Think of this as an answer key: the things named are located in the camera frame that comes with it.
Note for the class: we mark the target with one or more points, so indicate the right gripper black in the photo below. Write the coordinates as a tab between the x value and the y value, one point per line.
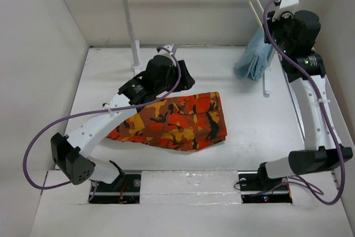
285	16

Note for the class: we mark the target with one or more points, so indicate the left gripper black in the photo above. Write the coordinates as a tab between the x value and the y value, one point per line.
186	82

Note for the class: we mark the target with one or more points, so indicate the orange camouflage trousers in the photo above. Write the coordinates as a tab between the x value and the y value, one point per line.
185	123

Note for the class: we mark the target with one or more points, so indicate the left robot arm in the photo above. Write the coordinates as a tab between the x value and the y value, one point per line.
71	153

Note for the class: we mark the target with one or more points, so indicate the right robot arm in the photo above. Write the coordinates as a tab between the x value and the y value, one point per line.
323	149

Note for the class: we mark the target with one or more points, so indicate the light blue hanging garment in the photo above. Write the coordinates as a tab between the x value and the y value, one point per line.
255	58

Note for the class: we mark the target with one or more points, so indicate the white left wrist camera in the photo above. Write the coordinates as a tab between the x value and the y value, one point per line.
167	50

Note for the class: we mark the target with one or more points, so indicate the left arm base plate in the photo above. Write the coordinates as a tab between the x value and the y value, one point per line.
128	193

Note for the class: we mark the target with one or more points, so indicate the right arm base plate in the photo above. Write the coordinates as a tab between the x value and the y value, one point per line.
253	190

